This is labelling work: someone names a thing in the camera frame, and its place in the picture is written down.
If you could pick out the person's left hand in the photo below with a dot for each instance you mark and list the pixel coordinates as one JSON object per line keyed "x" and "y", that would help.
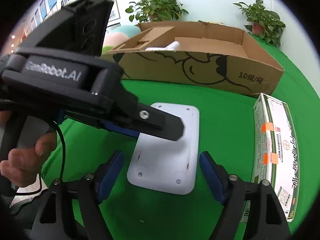
{"x": 22, "y": 167}

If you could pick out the pink teal plush toy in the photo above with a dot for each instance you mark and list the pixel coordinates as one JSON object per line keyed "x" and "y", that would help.
{"x": 120, "y": 36}

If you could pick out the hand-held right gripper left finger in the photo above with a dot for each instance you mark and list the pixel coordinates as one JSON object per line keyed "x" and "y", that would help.
{"x": 110, "y": 177}

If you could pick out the white green medicine box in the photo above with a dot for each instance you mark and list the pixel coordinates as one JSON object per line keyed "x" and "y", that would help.
{"x": 275, "y": 155}

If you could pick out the potted plant in red pot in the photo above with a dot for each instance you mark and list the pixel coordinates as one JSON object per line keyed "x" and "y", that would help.
{"x": 262, "y": 17}

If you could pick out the green tablecloth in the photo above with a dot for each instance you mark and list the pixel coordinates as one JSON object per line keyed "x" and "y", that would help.
{"x": 225, "y": 120}

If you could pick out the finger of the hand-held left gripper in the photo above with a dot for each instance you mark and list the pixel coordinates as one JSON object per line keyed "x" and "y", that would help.
{"x": 160, "y": 127}

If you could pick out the bushy potted plant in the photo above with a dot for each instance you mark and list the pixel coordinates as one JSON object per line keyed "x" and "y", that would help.
{"x": 157, "y": 7}

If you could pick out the white paper roll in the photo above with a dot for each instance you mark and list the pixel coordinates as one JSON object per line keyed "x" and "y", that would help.
{"x": 173, "y": 45}

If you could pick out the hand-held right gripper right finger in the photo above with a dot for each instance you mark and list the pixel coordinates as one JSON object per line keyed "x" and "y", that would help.
{"x": 212, "y": 177}

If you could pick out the white rectangular device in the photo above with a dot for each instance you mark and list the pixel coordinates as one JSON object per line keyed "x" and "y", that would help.
{"x": 165, "y": 165}

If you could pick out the large cardboard box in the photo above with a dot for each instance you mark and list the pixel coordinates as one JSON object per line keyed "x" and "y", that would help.
{"x": 200, "y": 67}

